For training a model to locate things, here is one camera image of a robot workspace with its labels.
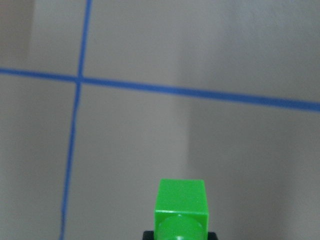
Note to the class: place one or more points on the green toy block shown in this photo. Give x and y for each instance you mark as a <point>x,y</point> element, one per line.
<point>181,210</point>

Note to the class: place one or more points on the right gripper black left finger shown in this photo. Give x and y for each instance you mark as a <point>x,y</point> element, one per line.
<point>148,235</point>

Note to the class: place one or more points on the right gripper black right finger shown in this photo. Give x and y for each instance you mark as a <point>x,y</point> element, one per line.
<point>211,236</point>

